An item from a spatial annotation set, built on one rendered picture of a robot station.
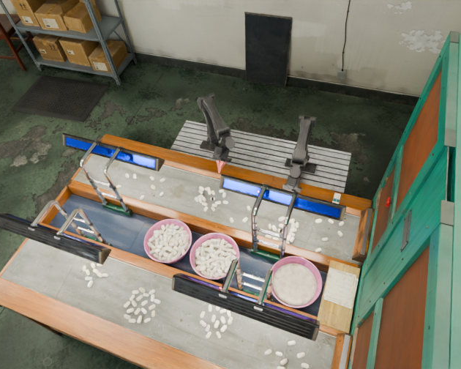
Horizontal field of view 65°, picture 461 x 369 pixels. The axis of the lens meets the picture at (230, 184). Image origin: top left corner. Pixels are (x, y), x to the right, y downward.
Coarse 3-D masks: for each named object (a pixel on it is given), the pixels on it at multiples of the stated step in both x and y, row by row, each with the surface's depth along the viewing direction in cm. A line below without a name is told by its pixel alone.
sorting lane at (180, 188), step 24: (96, 168) 238; (120, 168) 237; (144, 168) 236; (168, 168) 234; (120, 192) 226; (144, 192) 225; (168, 192) 224; (192, 192) 222; (216, 192) 221; (216, 216) 211; (240, 216) 210; (264, 216) 209; (312, 216) 207; (312, 240) 198; (336, 240) 198; (360, 264) 189
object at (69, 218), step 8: (48, 208) 177; (80, 208) 178; (40, 216) 174; (64, 216) 191; (72, 216) 173; (32, 224) 171; (64, 224) 170; (72, 224) 198; (88, 224) 187; (80, 232) 206; (96, 232) 194; (96, 240) 210; (104, 240) 203
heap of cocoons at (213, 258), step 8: (208, 240) 203; (216, 240) 202; (224, 240) 202; (200, 248) 201; (208, 248) 199; (216, 248) 201; (224, 248) 199; (232, 248) 200; (200, 256) 199; (208, 256) 197; (216, 256) 196; (224, 256) 198; (232, 256) 196; (200, 264) 194; (208, 264) 194; (216, 264) 194; (224, 264) 194; (200, 272) 193; (208, 272) 192; (216, 272) 191; (224, 272) 193
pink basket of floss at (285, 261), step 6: (282, 258) 190; (288, 258) 191; (294, 258) 191; (300, 258) 190; (276, 264) 189; (282, 264) 192; (306, 264) 191; (312, 264) 187; (276, 270) 191; (312, 270) 189; (318, 276) 185; (318, 282) 184; (318, 288) 182; (318, 294) 178; (312, 300) 178; (288, 306) 176; (294, 306) 176; (300, 306) 175
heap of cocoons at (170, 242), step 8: (168, 224) 210; (160, 232) 207; (168, 232) 209; (176, 232) 208; (184, 232) 207; (152, 240) 205; (160, 240) 206; (168, 240) 205; (176, 240) 204; (184, 240) 203; (152, 248) 202; (160, 248) 203; (168, 248) 201; (176, 248) 201; (184, 248) 201; (160, 256) 199; (168, 256) 198; (176, 256) 198
